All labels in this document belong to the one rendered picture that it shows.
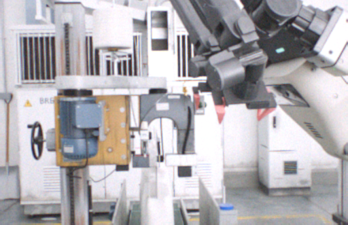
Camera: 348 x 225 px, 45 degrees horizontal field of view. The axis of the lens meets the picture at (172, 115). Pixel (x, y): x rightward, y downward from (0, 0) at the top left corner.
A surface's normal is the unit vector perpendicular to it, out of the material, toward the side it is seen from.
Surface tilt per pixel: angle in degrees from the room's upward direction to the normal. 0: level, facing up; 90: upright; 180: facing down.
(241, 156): 90
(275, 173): 90
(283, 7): 68
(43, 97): 90
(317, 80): 90
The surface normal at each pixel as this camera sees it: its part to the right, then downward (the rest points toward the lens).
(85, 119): 0.47, 0.04
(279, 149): 0.06, 0.05
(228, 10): 0.21, -0.30
